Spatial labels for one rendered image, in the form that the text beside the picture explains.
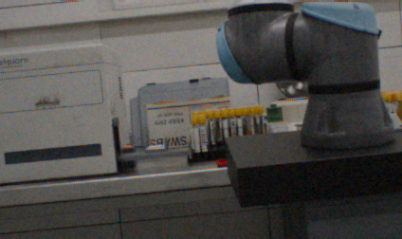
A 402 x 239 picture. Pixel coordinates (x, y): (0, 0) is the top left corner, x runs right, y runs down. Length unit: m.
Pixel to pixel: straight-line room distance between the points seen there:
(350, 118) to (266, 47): 0.18
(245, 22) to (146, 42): 0.97
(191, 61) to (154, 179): 0.75
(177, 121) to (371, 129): 0.75
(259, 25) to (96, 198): 0.56
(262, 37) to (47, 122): 0.56
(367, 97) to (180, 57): 1.06
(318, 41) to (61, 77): 0.61
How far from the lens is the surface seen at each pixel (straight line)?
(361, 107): 0.84
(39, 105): 1.23
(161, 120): 1.48
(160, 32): 1.83
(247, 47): 0.88
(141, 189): 1.16
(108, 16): 1.82
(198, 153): 1.27
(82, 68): 1.20
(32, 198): 1.21
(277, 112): 1.30
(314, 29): 0.85
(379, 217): 0.84
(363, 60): 0.84
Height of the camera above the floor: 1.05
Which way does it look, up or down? 3 degrees down
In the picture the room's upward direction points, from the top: 5 degrees counter-clockwise
